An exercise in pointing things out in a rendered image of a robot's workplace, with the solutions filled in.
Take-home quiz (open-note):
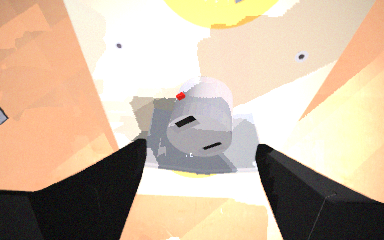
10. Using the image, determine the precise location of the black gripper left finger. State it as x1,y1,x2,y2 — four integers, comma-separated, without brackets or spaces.
0,138,147,240

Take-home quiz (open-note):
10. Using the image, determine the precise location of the grey flat bar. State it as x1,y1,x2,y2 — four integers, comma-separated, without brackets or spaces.
0,108,9,125

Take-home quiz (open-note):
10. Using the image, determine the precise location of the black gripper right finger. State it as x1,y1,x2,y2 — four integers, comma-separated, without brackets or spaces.
255,144,384,240

